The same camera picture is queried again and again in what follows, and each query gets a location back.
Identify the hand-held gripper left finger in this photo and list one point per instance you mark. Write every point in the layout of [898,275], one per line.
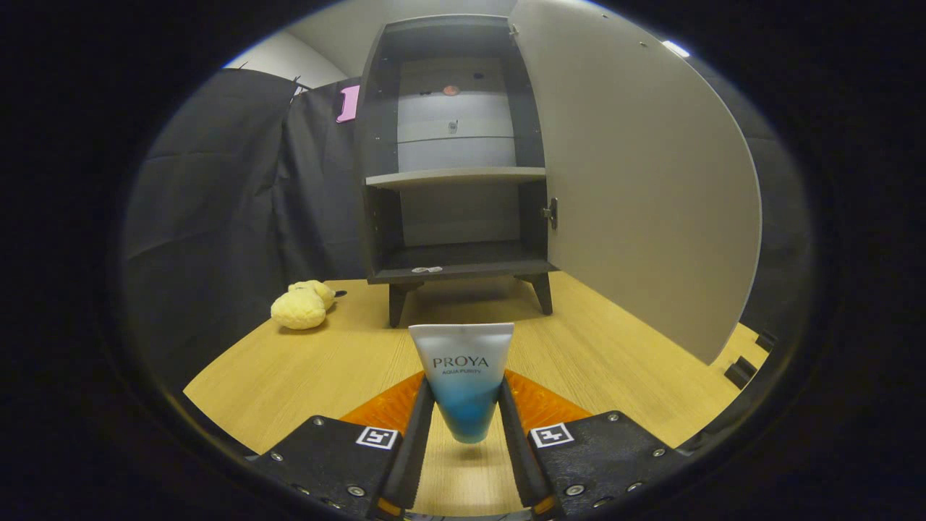
[412,449]

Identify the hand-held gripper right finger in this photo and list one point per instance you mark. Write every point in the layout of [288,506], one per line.
[517,449]

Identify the white and blue tube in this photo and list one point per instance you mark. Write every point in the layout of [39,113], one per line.
[463,391]

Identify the beige cabinet door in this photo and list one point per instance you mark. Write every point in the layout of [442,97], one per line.
[636,181]

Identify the yellow plush toy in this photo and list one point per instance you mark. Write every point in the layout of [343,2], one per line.
[298,310]

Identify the small black block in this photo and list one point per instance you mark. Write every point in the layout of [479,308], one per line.
[740,373]
[767,340]

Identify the black backdrop cloth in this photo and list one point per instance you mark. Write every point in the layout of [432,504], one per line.
[217,217]

